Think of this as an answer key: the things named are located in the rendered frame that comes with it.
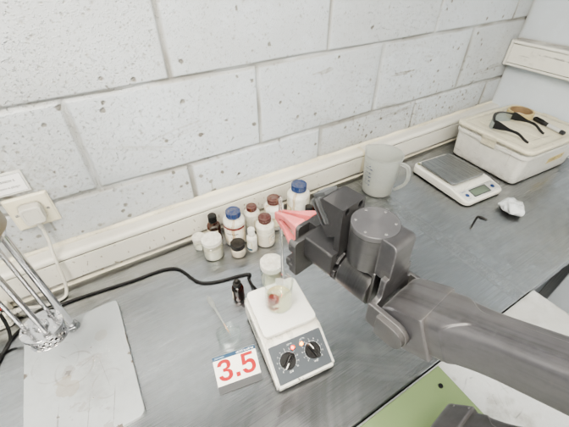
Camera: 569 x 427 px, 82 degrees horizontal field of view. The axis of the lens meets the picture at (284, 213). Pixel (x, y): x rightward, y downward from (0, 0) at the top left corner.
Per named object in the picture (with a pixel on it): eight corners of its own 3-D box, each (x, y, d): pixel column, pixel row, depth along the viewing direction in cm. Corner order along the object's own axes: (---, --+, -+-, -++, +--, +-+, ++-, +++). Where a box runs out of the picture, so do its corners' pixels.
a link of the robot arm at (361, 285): (330, 251, 42) (375, 282, 38) (359, 230, 45) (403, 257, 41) (328, 285, 46) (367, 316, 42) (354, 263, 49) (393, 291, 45)
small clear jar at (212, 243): (203, 249, 96) (199, 233, 91) (223, 245, 97) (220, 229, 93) (205, 263, 91) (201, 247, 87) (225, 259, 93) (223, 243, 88)
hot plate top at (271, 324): (317, 318, 69) (317, 317, 69) (264, 341, 66) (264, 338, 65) (293, 278, 78) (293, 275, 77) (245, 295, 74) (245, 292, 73)
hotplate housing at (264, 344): (334, 368, 69) (338, 350, 64) (278, 395, 65) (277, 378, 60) (290, 289, 85) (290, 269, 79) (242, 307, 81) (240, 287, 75)
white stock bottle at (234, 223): (228, 231, 101) (223, 202, 94) (248, 233, 101) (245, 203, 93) (223, 246, 96) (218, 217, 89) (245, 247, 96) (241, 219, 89)
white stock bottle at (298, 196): (312, 212, 108) (313, 180, 100) (304, 225, 103) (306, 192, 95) (291, 207, 111) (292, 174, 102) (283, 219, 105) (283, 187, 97)
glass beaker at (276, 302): (258, 302, 72) (256, 277, 66) (281, 286, 75) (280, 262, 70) (278, 324, 68) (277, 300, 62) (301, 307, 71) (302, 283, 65)
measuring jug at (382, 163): (412, 196, 115) (423, 158, 106) (390, 211, 109) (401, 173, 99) (370, 174, 126) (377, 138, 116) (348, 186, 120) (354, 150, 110)
